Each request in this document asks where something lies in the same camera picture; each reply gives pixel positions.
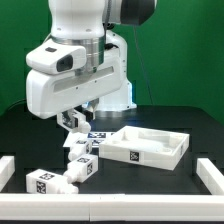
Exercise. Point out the white fence block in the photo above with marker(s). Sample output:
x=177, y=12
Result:
x=212, y=178
x=7, y=168

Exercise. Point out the white right fence block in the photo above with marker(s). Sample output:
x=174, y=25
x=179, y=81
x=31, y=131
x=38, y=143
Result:
x=212, y=178

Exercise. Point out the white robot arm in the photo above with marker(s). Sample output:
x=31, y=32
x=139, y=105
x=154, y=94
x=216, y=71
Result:
x=81, y=67

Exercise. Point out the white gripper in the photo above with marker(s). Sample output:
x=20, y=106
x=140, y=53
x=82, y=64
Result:
x=49, y=95

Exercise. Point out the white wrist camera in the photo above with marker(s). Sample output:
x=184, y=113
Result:
x=52, y=58

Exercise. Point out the white left fence block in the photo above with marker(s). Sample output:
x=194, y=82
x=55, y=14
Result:
x=7, y=168

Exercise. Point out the white sheet with tags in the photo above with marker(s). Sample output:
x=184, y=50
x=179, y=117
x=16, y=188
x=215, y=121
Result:
x=95, y=137

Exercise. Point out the white front fence bar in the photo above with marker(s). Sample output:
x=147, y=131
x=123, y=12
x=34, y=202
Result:
x=81, y=207

